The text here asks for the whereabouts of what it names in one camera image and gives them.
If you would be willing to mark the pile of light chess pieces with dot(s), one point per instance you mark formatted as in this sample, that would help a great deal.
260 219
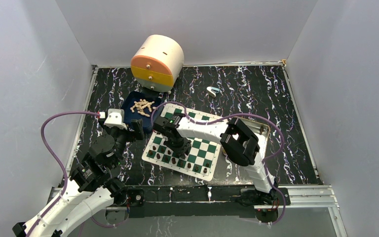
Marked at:
143 107

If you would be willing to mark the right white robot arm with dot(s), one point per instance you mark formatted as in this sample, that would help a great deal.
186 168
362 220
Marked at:
215 131

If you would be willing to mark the black base frame rail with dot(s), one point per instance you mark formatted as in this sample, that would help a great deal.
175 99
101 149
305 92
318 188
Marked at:
199 201

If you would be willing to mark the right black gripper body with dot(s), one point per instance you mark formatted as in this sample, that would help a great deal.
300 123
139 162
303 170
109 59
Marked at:
179 146

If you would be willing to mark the small white blue clip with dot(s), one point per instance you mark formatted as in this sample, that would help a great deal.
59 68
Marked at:
212 91

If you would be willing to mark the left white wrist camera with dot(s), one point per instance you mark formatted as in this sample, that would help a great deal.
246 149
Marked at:
115 118

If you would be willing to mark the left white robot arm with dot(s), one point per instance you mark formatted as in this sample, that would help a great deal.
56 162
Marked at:
90 187

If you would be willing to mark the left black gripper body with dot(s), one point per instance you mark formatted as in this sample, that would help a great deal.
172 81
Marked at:
122 136

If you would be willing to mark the green white chess board mat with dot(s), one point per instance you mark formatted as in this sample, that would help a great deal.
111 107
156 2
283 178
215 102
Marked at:
201 150

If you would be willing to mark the round drawer cabinet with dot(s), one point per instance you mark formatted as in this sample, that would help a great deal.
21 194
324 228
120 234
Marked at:
157 63

